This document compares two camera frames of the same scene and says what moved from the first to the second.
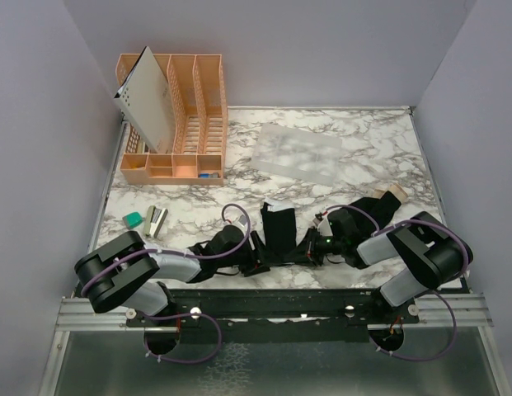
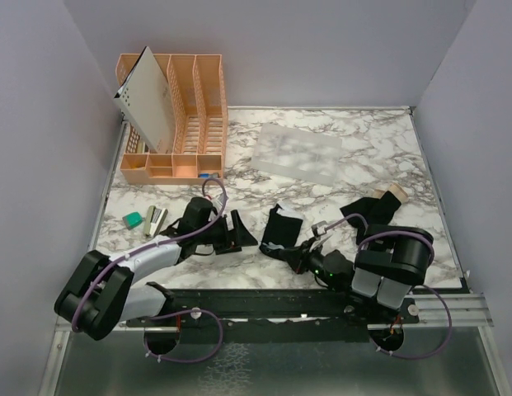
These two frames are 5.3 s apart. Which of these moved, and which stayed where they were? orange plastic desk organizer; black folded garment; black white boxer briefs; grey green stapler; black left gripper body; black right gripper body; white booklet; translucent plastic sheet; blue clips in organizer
Moved: black left gripper body; black right gripper body; black white boxer briefs
Stayed: orange plastic desk organizer; grey green stapler; black folded garment; translucent plastic sheet; blue clips in organizer; white booklet
